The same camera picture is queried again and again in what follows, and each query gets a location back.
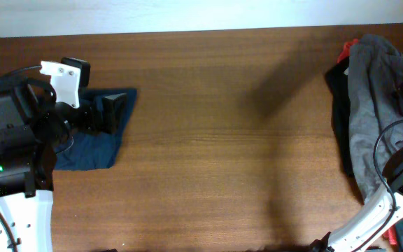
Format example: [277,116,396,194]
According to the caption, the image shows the grey shorts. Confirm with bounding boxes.
[348,34,403,202]

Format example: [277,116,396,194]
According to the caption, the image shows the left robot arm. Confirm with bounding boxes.
[0,76,128,251]

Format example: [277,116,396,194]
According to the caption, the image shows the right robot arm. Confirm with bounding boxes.
[309,148,403,252]

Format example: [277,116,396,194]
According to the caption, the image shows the folded navy blue garment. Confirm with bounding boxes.
[34,87,138,171]

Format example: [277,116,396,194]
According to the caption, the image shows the black garment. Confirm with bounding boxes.
[324,57,354,177]

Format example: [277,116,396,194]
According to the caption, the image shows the red garment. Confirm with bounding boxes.
[337,38,359,63]

